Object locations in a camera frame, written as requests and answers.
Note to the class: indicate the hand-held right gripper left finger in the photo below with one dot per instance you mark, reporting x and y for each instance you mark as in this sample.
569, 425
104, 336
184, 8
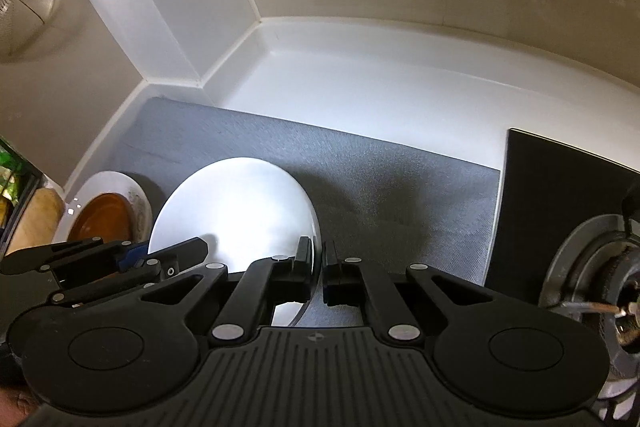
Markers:
302, 267

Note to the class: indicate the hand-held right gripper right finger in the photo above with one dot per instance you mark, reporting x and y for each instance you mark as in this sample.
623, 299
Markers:
331, 272

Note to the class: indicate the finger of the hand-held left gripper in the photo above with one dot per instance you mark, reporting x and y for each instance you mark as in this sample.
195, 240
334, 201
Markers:
132, 256
185, 254

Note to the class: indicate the brown plate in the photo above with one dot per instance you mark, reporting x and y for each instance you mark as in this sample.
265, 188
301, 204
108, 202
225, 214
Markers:
100, 217

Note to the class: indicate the plain white plate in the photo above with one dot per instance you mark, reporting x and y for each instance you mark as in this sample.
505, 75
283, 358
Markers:
235, 207

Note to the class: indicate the grey mat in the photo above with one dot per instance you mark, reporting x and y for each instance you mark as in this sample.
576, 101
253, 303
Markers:
400, 207

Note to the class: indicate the wooden cutting board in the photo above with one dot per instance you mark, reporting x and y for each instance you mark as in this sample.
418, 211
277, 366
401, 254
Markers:
40, 212

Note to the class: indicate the green packet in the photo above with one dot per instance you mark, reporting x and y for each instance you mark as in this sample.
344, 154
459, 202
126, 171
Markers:
6, 162

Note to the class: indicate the black glass stove top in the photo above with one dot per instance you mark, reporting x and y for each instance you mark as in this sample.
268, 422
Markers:
540, 187

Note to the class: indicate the gas stove burner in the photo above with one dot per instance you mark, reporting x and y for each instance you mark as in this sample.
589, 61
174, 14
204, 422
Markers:
600, 267

